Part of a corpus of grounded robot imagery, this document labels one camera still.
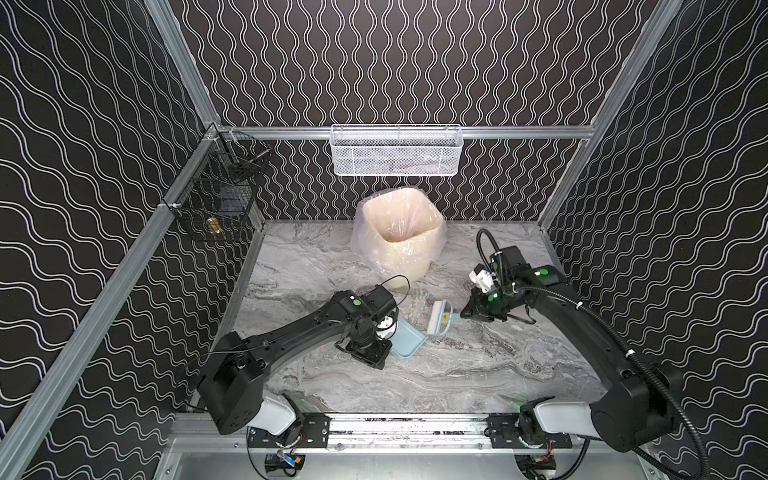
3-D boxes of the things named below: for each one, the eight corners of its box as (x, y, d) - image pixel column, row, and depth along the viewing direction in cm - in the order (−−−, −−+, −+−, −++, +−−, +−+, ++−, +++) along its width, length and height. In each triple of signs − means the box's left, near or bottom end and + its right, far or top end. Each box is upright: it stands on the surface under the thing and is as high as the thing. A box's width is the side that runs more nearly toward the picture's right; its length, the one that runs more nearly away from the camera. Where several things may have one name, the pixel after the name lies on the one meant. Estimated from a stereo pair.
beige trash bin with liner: (358, 303, 100) (349, 251, 80) (362, 242, 118) (356, 188, 98) (439, 302, 99) (450, 250, 79) (430, 242, 117) (438, 186, 97)
